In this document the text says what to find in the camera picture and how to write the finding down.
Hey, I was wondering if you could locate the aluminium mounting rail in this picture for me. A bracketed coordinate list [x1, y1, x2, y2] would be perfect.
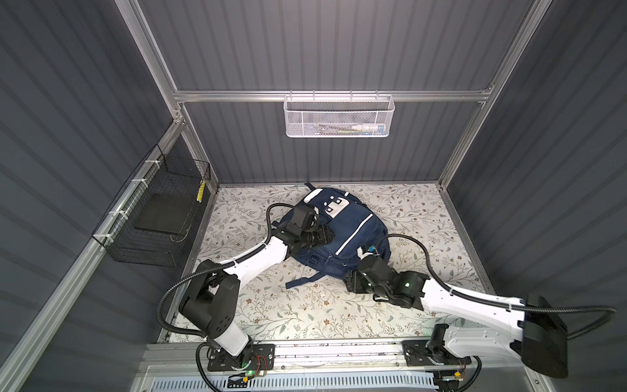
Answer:
[140, 328, 515, 372]

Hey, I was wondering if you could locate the right black corrugated cable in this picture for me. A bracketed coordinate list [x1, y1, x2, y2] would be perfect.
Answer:
[374, 233, 618, 392]

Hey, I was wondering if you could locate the yellow tag on basket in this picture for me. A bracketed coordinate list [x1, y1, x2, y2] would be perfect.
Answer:
[196, 180, 206, 203]

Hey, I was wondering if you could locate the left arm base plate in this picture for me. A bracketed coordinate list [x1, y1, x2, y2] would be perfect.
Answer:
[206, 343, 276, 372]

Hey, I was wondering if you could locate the white mesh wall basket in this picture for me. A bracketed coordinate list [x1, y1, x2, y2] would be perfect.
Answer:
[282, 93, 395, 139]

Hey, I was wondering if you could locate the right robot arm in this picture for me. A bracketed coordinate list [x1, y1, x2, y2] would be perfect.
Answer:
[343, 254, 568, 378]

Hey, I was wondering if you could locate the white slotted cable duct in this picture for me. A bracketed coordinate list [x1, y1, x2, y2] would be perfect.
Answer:
[149, 374, 439, 392]

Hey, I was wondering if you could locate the black wire side basket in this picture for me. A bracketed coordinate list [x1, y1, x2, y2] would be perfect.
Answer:
[92, 147, 212, 268]

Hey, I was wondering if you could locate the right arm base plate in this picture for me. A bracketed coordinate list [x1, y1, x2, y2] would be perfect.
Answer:
[402, 340, 473, 368]

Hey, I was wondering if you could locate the white marker in basket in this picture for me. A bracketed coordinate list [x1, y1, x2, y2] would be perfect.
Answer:
[351, 123, 387, 135]

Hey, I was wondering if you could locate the left black corrugated cable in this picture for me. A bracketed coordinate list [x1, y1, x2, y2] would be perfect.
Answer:
[156, 202, 295, 392]

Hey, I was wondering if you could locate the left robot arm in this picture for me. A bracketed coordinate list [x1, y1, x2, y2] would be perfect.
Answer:
[179, 203, 335, 362]

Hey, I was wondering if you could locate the black corrugated cable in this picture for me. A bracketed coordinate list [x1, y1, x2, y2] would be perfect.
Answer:
[156, 202, 295, 392]
[374, 233, 618, 392]

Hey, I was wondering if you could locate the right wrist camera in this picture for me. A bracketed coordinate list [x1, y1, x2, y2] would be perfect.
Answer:
[357, 246, 379, 260]

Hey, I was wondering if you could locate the navy blue student backpack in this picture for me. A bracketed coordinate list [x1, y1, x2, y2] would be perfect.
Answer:
[285, 183, 391, 289]

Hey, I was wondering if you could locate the black pad in basket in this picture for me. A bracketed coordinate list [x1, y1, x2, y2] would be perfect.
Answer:
[134, 194, 195, 235]

